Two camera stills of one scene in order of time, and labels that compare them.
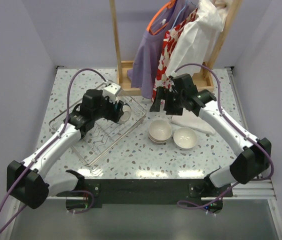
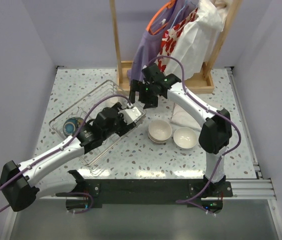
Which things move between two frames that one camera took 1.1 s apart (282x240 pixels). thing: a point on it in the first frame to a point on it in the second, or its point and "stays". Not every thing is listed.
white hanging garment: (191, 46) stays
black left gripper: (117, 110) to (125, 124)
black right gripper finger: (161, 94) to (135, 85)
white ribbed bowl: (185, 137) stays
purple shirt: (143, 73) stays
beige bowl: (159, 130) stays
